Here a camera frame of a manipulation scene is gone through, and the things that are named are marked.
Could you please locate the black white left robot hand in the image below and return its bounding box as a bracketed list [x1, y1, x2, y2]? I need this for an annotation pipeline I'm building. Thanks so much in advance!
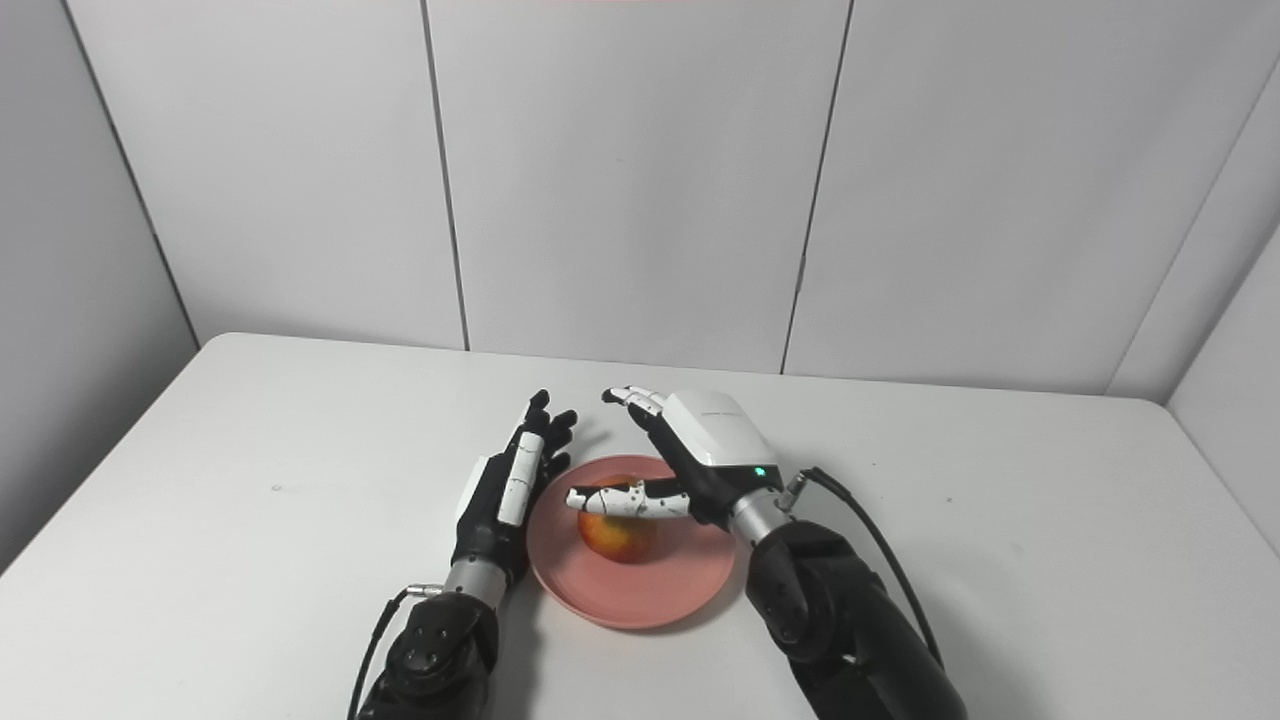
[452, 390, 579, 587]

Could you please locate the red yellow pomegranate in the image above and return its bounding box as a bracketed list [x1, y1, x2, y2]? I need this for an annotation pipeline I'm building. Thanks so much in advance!
[578, 485, 661, 563]

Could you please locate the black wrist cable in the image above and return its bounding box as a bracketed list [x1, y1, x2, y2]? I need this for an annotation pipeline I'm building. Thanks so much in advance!
[347, 586, 443, 720]
[785, 467, 946, 671]

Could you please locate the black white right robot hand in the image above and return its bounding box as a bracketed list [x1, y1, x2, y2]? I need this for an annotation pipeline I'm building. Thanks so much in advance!
[566, 386, 787, 530]

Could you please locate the pink round plate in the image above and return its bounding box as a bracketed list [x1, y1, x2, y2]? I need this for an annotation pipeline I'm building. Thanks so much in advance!
[526, 455, 741, 630]

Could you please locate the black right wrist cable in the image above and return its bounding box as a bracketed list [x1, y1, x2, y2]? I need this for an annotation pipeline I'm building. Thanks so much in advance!
[785, 467, 946, 671]

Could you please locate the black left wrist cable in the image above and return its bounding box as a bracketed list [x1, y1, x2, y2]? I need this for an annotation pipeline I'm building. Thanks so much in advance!
[347, 586, 443, 720]

